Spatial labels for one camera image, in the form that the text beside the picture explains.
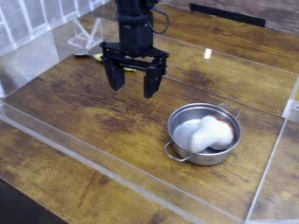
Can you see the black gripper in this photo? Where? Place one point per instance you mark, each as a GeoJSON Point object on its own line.
{"type": "Point", "coordinates": [135, 52]}

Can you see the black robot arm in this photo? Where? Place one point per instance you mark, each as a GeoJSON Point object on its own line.
{"type": "Point", "coordinates": [136, 11]}

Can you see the silver metal pot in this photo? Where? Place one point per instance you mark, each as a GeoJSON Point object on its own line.
{"type": "Point", "coordinates": [183, 123]}

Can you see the white red toy mushroom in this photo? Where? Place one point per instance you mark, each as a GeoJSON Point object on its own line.
{"type": "Point", "coordinates": [214, 134]}

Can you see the yellow green toy vegetable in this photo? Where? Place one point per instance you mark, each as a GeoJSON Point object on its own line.
{"type": "Point", "coordinates": [98, 57]}

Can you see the black bar on table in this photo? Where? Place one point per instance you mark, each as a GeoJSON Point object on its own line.
{"type": "Point", "coordinates": [228, 15]}

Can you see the clear acrylic enclosure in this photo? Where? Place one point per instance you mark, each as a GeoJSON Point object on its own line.
{"type": "Point", "coordinates": [86, 149]}

